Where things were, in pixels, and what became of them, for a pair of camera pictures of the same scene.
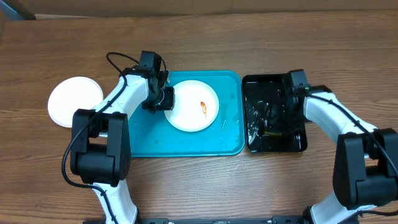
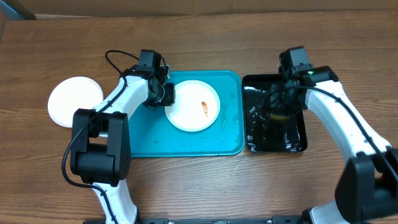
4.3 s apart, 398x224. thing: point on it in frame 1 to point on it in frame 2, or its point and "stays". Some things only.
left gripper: [169, 104] stays
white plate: [196, 107] stays
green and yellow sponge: [267, 132] to [276, 117]
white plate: [70, 94] stays
